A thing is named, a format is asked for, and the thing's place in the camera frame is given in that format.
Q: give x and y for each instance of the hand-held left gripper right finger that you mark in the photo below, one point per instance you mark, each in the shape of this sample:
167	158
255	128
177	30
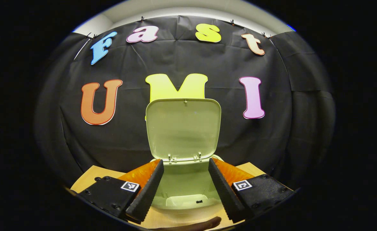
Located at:
225	192

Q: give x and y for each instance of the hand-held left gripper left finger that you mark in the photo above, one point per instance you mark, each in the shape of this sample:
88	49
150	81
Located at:
148	192

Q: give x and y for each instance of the green desktop garbage bin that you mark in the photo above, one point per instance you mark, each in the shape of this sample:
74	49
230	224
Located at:
183	128

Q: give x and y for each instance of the wooden desktop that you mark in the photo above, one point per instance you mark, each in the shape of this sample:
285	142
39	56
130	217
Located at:
175	219

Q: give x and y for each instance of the black backdrop cloth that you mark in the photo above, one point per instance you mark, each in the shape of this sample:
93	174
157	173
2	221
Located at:
188	54

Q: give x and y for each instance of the ceiling light panel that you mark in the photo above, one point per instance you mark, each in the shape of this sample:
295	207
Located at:
291	28

